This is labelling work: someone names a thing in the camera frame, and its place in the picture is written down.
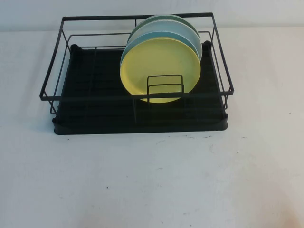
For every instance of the black plastic drip tray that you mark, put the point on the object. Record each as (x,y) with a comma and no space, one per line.
(142,128)

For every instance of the yellow round plate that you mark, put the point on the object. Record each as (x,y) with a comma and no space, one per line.
(156,61)

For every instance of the green round plate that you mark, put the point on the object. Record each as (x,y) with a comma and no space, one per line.
(166,17)

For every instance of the pale blue round plate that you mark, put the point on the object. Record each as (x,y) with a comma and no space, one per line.
(166,27)

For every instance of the teal round plate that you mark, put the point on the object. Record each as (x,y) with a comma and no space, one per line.
(142,38)

